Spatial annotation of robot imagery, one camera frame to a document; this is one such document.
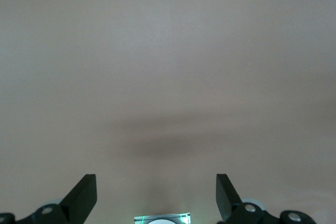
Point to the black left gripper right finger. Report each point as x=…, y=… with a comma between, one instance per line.
x=225, y=200

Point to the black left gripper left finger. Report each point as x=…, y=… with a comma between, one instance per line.
x=78, y=203

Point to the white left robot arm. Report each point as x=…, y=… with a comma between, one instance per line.
x=161, y=222

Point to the brown table cover sheet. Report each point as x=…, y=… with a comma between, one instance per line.
x=168, y=64

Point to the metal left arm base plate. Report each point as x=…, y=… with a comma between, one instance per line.
x=183, y=217

